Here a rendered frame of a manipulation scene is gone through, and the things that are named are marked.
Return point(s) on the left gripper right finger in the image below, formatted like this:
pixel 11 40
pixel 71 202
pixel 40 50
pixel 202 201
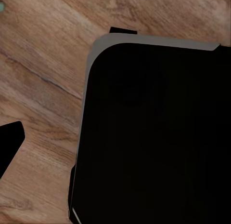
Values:
pixel 224 136

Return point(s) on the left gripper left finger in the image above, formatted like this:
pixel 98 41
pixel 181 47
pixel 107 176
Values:
pixel 12 136

